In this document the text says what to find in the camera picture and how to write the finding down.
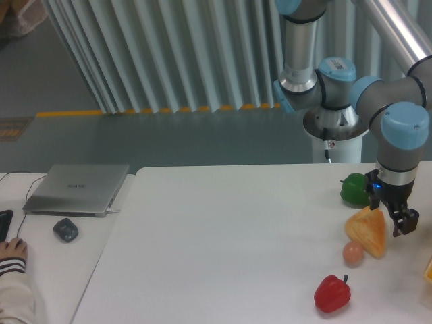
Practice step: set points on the person's hand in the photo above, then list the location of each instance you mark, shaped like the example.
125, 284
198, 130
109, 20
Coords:
9, 250

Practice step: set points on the red bell pepper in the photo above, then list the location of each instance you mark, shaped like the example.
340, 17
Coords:
332, 294

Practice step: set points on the triangular yellow bread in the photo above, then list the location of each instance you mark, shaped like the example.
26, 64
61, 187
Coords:
368, 228

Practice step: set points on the white striped sleeve forearm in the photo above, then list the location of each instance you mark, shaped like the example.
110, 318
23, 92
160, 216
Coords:
18, 298

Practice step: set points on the white laptop cable plug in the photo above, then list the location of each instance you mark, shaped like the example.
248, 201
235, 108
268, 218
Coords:
112, 211

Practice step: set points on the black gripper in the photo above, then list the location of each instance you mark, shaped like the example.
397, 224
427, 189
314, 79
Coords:
394, 194

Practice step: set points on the black keyboard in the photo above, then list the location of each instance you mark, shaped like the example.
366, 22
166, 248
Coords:
6, 217

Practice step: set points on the green bell pepper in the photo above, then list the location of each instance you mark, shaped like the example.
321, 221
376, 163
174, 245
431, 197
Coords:
353, 190

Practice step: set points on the yellow container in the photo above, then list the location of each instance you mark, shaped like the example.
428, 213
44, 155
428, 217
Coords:
427, 275

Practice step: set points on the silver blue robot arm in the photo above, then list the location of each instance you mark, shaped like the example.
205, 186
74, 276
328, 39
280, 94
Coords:
342, 106

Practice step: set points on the white folding screen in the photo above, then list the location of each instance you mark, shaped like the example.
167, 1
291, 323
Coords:
198, 55

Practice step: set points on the brown egg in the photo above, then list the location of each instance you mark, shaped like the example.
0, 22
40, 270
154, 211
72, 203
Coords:
352, 252

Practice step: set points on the silver closed laptop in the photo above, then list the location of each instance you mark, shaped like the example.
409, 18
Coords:
84, 190

